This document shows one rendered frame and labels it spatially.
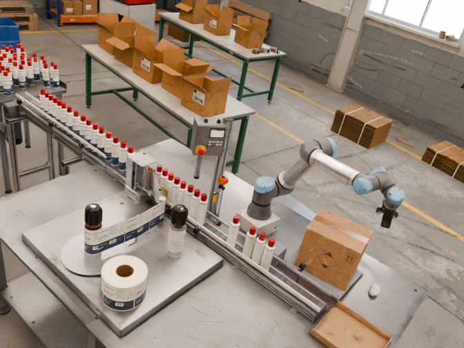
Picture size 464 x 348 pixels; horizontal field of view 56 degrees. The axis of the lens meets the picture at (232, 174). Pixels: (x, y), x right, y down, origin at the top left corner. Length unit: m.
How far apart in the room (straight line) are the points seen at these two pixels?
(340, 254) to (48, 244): 1.47
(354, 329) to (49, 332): 1.70
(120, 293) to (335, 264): 1.09
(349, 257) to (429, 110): 5.34
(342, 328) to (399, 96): 5.74
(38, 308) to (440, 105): 6.15
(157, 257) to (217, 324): 0.47
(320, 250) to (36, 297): 1.76
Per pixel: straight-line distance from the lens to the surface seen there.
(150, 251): 2.32
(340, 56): 8.09
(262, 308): 2.22
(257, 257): 2.30
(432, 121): 7.44
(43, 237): 2.42
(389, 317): 2.46
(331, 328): 2.26
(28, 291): 3.08
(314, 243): 2.33
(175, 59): 4.57
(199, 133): 2.29
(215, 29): 6.82
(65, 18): 9.15
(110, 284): 1.96
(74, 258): 2.27
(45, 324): 2.89
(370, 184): 2.03
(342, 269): 2.36
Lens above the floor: 2.46
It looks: 31 degrees down
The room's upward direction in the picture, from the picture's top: 11 degrees clockwise
